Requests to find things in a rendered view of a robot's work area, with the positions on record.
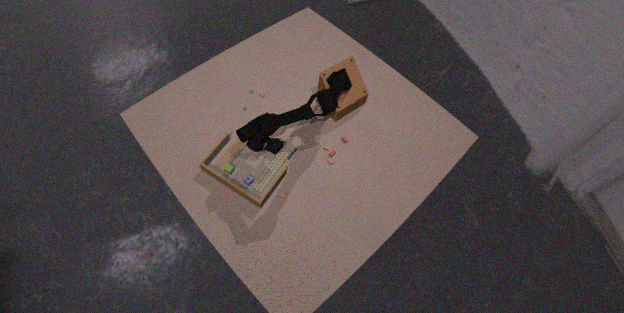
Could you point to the tan strip with blue dots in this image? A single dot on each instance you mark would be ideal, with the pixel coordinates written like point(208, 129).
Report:
point(278, 132)

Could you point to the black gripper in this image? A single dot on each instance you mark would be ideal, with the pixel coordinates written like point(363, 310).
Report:
point(273, 145)

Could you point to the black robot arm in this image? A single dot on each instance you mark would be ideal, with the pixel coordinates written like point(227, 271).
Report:
point(265, 125)

